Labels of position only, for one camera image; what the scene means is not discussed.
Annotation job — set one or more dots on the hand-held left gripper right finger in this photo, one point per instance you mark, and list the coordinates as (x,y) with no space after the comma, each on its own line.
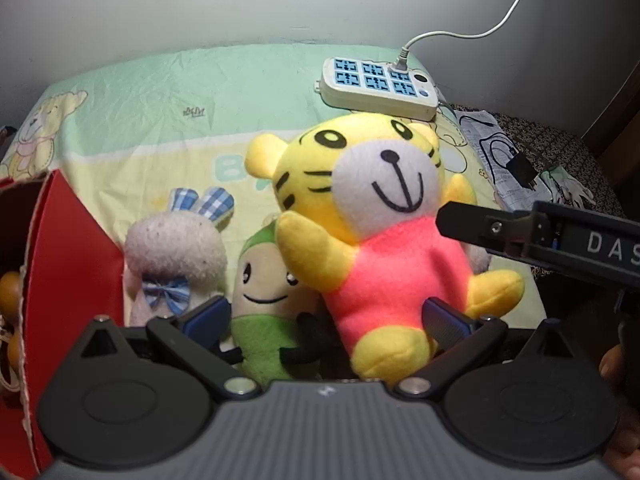
(442,325)

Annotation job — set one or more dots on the green plush toy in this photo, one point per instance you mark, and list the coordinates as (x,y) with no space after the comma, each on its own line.
(265,330)

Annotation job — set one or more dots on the white power strip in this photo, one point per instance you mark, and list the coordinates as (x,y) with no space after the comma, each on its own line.
(375,95)

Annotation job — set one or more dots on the white gloves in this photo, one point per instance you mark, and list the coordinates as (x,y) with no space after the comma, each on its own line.
(565,185)

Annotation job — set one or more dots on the person's right hand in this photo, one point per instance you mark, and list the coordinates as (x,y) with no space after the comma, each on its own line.
(630,440)

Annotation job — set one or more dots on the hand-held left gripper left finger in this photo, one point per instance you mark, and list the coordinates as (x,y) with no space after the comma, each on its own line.
(205,316)

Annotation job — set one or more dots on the white printed paper sheet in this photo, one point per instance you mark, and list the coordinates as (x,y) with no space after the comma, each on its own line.
(480,135)

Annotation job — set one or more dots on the yellow tiger plush toy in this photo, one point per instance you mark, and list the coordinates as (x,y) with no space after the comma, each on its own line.
(390,270)

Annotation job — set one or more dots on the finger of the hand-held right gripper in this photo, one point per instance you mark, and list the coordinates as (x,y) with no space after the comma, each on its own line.
(475,225)

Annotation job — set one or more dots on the black power adapter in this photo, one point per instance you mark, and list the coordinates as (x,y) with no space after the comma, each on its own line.
(522,170)

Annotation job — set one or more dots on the white rabbit plush plaid ears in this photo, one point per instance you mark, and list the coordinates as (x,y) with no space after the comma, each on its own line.
(170,250)

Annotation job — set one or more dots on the brown patterned cloth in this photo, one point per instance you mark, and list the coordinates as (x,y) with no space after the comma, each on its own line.
(550,140)

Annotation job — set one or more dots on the red cardboard box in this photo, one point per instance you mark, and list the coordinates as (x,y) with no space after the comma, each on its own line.
(65,270)

